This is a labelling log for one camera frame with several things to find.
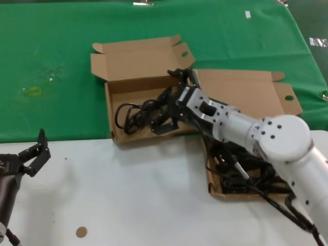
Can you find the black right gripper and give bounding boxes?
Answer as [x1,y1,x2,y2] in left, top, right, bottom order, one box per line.
[150,68,199,136]

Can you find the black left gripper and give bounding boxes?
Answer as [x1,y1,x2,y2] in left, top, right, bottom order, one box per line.
[0,129,51,181]

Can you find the black power cable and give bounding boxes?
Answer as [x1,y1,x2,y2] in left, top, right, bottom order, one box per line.
[220,174,292,195]
[115,86,180,134]
[206,151,277,180]

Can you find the open cardboard box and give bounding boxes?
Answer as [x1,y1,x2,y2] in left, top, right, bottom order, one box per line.
[191,68,303,202]
[90,34,201,145]

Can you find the green table cloth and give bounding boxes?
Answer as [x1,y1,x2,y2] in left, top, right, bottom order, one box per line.
[0,0,328,143]

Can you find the shiny silver floor piece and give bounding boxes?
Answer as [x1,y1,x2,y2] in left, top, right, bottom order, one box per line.
[309,37,328,48]

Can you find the arm cable with silver connector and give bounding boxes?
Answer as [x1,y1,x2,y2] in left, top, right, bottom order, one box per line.
[202,130,318,236]

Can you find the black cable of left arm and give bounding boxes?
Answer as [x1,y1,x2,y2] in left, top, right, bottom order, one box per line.
[5,228,21,246]

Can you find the plain black arm cable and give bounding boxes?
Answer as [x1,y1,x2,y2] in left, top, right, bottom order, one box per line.
[284,196,326,246]

